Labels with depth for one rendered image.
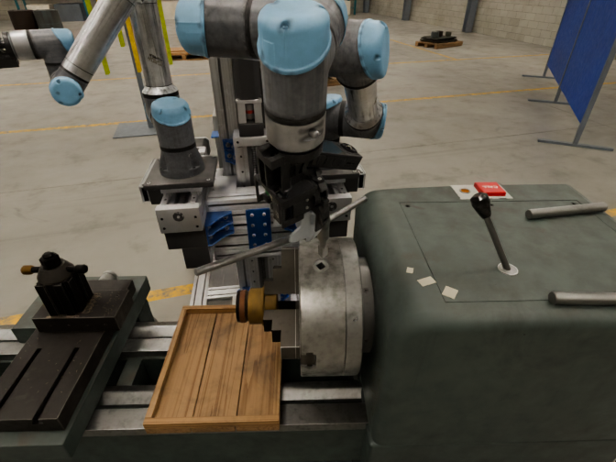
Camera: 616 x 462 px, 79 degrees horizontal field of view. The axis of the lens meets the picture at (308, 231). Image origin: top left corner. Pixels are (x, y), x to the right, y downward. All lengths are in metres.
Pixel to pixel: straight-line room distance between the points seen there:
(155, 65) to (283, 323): 0.93
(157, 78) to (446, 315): 1.13
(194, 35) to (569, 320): 0.72
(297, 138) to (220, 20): 0.18
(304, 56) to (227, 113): 1.05
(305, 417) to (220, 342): 0.31
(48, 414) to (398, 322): 0.74
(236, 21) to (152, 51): 0.87
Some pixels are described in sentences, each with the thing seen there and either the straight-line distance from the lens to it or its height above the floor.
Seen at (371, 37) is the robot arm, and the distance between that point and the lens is 0.87.
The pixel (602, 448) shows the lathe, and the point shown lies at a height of 0.82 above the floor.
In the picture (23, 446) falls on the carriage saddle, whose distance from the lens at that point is 1.06.
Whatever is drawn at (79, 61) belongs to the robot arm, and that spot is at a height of 1.53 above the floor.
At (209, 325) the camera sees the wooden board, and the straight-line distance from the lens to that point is 1.15.
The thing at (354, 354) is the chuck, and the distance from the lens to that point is 0.79.
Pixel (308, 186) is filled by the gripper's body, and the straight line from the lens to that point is 0.52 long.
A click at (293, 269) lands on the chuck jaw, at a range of 0.86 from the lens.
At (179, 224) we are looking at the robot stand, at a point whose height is 1.06.
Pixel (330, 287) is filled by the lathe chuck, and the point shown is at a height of 1.21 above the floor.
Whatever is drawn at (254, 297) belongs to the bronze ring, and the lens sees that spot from 0.87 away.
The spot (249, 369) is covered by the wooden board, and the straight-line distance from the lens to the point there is 1.04.
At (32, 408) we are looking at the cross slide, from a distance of 1.04.
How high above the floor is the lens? 1.72
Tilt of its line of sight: 34 degrees down
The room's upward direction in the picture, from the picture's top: straight up
